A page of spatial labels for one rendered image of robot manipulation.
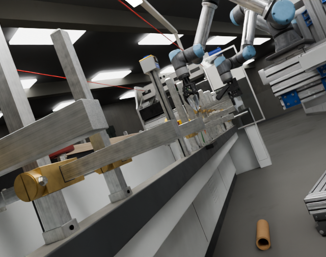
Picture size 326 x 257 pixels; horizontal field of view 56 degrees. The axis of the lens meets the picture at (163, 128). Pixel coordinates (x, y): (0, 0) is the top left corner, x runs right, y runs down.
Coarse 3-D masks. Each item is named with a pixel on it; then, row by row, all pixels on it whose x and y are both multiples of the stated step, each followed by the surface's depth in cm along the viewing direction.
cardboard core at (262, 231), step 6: (258, 222) 206; (264, 222) 204; (258, 228) 196; (264, 228) 193; (258, 234) 187; (264, 234) 184; (258, 240) 182; (264, 240) 192; (258, 246) 182; (264, 246) 184
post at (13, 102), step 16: (0, 32) 58; (0, 48) 56; (0, 64) 55; (0, 80) 55; (16, 80) 57; (0, 96) 55; (16, 96) 55; (16, 112) 54; (32, 112) 58; (16, 128) 55; (48, 160) 57; (48, 208) 54; (64, 208) 56; (48, 224) 54
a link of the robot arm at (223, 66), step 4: (216, 60) 193; (220, 60) 192; (224, 60) 193; (228, 60) 194; (216, 64) 194; (220, 64) 192; (224, 64) 192; (228, 64) 193; (216, 68) 196; (220, 68) 193; (224, 68) 192; (228, 68) 193; (220, 72) 193; (224, 72) 192
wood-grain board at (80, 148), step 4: (180, 124) 243; (120, 136) 137; (124, 136) 141; (128, 136) 145; (112, 140) 129; (116, 140) 132; (120, 140) 136; (80, 144) 106; (84, 144) 108; (88, 144) 111; (76, 148) 103; (80, 148) 105; (84, 148) 107; (88, 148) 110; (92, 148) 112; (72, 152) 100; (76, 152) 102
